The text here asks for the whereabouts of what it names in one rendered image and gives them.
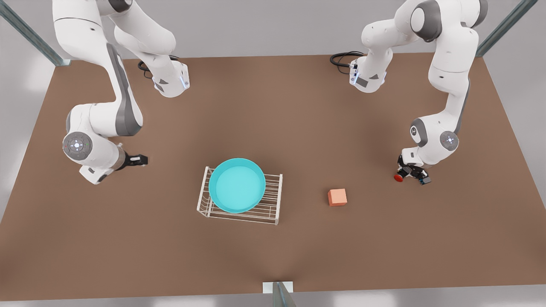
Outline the cyan round plate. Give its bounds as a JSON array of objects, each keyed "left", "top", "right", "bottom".
[{"left": 208, "top": 158, "right": 267, "bottom": 214}]

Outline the orange cube block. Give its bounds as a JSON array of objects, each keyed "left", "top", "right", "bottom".
[{"left": 328, "top": 188, "right": 348, "bottom": 207}]

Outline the black cable loop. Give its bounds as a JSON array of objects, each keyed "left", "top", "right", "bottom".
[
  {"left": 137, "top": 55, "right": 180, "bottom": 80},
  {"left": 330, "top": 51, "right": 366, "bottom": 75}
]

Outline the white wire shelf rack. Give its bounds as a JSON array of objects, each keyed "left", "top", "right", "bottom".
[{"left": 197, "top": 166, "right": 283, "bottom": 226}]

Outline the silver frame post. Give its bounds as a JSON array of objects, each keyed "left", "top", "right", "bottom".
[
  {"left": 0, "top": 0, "right": 71, "bottom": 67},
  {"left": 262, "top": 281, "right": 296, "bottom": 307},
  {"left": 475, "top": 0, "right": 539, "bottom": 58}
]

